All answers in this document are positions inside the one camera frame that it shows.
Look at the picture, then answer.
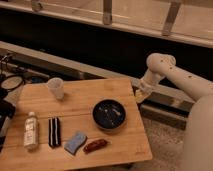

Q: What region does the dark ceramic bowl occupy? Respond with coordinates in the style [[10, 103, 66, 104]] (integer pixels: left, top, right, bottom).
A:
[[92, 99, 126, 130]]

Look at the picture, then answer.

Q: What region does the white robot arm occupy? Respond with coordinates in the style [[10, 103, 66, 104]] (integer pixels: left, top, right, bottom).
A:
[[136, 53, 213, 171]]

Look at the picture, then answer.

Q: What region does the wooden table board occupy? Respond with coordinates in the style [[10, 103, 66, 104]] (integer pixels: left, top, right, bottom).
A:
[[0, 77, 154, 171]]

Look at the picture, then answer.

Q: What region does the brown sausage toy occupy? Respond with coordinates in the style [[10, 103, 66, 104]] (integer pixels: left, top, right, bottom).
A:
[[83, 139, 108, 153]]

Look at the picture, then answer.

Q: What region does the blue sponge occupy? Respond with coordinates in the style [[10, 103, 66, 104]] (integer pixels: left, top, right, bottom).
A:
[[64, 131, 87, 155]]

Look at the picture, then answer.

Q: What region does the clear plastic bottle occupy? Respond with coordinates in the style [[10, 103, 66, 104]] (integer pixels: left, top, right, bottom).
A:
[[24, 112, 38, 150]]

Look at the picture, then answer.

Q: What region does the round black framed mirror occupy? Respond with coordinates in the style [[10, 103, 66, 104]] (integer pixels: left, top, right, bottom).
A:
[[1, 75, 24, 91]]

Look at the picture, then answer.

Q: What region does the black object at left edge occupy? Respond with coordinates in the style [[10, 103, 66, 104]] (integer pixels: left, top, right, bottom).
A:
[[0, 100, 15, 151]]

